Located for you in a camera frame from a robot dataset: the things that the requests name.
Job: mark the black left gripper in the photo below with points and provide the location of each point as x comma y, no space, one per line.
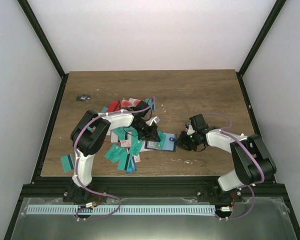
149,136

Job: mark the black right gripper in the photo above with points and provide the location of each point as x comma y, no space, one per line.
183,144

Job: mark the teal VIP card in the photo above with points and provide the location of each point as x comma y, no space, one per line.
135,147
162,139
115,153

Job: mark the blue card holder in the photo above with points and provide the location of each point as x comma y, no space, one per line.
167,142

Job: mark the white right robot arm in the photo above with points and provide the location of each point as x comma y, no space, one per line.
252,161

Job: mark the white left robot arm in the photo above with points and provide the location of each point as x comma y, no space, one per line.
90,132

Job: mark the teal card black stripe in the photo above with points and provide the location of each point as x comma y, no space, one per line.
67,163
151,102

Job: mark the white red blotch card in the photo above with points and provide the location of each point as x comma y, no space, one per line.
132,102

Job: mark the red black striped card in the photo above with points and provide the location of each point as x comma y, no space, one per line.
114,106

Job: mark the light blue slotted strip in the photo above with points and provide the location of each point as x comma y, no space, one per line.
189,210

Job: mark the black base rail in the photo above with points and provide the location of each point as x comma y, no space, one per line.
201,188

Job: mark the black frame post right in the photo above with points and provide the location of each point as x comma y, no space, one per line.
270,20

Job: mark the black frame post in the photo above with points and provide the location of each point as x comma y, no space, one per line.
270,20
31,17

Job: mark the black frame post left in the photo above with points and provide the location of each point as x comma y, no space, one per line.
31,17

